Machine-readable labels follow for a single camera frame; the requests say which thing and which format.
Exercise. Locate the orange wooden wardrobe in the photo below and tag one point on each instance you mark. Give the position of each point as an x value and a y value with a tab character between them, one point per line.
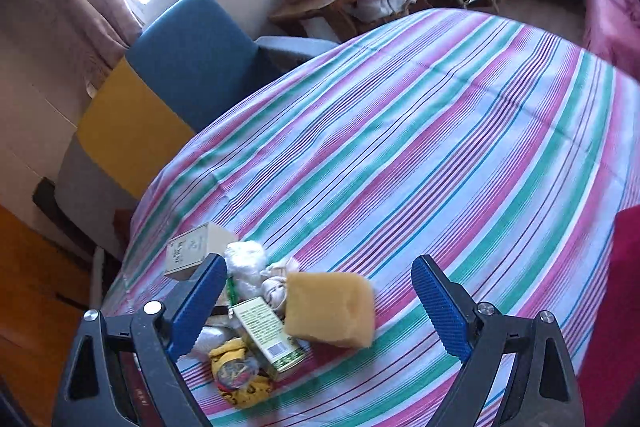
30	282

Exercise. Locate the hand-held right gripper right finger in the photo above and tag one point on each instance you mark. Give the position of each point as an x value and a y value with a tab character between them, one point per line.
440	312

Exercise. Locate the yellow sponge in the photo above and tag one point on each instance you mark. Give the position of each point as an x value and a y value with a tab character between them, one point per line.
330	309

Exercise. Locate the red clothing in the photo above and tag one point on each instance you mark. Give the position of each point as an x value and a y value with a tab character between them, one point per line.
615	307

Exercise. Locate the beige cardboard box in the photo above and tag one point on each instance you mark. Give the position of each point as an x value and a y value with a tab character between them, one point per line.
200	247

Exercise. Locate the snack bar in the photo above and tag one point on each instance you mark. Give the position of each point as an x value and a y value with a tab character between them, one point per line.
275	287

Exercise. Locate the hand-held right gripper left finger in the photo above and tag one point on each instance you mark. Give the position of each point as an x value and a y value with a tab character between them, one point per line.
197	302

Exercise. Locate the small white plastic bag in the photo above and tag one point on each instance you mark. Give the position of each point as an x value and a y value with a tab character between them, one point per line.
245	264

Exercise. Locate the blue yellow grey sofa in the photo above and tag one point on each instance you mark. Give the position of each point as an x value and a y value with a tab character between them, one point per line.
200	57

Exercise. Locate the green and white box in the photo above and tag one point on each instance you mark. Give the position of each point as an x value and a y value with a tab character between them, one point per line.
265	329

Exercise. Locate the pink bedding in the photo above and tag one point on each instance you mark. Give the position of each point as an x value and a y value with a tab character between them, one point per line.
615	7

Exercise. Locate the striped bedsheet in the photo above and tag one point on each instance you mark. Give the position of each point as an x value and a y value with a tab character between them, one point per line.
400	132

